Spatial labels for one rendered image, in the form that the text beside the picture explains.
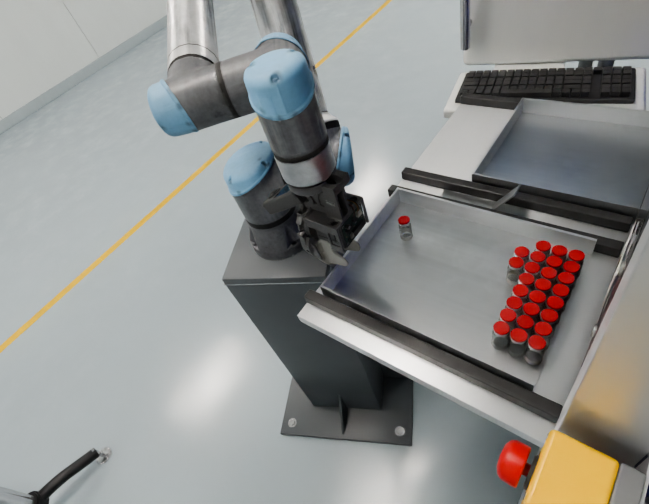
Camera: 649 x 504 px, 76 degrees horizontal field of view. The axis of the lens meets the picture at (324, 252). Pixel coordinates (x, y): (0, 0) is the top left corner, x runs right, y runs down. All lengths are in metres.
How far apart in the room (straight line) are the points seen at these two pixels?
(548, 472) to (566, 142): 0.67
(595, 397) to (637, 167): 0.58
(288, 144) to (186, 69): 0.19
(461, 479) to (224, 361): 0.99
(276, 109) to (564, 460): 0.44
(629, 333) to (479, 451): 1.21
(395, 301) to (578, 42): 0.91
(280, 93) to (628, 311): 0.37
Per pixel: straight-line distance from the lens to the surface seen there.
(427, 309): 0.68
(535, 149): 0.94
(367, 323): 0.65
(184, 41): 0.69
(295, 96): 0.48
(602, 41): 1.37
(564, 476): 0.44
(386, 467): 1.51
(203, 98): 0.60
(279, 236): 0.90
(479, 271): 0.72
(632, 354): 0.35
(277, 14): 0.87
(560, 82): 1.25
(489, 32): 1.37
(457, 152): 0.95
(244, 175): 0.81
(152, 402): 1.94
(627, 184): 0.89
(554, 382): 0.64
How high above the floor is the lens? 1.45
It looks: 47 degrees down
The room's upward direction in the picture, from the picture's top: 22 degrees counter-clockwise
